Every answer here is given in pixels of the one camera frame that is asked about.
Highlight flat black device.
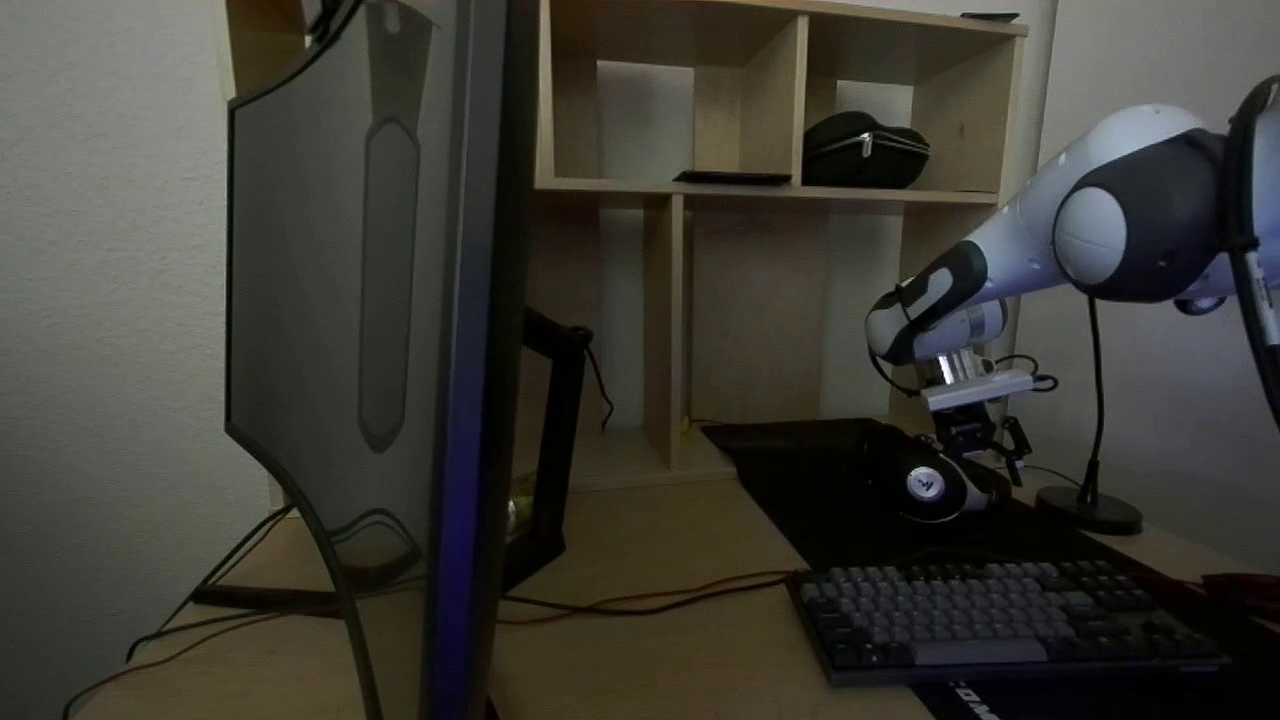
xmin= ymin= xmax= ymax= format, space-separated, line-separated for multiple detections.
xmin=672 ymin=163 xmax=797 ymax=193

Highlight black monitor power cable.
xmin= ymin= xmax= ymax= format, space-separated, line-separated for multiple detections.
xmin=57 ymin=501 xmax=352 ymax=720

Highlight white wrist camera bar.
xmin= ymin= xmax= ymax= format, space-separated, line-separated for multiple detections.
xmin=921 ymin=367 xmax=1046 ymax=415

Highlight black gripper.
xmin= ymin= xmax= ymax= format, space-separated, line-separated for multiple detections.
xmin=927 ymin=395 xmax=1041 ymax=494

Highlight thin brown cable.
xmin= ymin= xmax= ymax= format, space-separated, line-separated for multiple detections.
xmin=495 ymin=567 xmax=806 ymax=627

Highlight grey mechanical keyboard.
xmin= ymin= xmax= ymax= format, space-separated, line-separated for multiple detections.
xmin=787 ymin=556 xmax=1234 ymax=687

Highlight black gooseneck desk lamp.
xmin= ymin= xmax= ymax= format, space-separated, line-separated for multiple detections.
xmin=1038 ymin=292 xmax=1150 ymax=541

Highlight black camera cable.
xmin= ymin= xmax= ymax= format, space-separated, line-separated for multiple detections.
xmin=993 ymin=349 xmax=1064 ymax=402

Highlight light wooden shelf unit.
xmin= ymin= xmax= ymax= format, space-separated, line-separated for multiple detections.
xmin=219 ymin=0 xmax=1031 ymax=485

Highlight black zip case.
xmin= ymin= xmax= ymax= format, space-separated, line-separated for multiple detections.
xmin=802 ymin=110 xmax=934 ymax=193

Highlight thin black hanging cable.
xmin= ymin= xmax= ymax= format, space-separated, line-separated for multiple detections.
xmin=585 ymin=336 xmax=620 ymax=437

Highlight black desk mat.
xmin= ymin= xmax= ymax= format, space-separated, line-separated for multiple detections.
xmin=702 ymin=415 xmax=1280 ymax=720

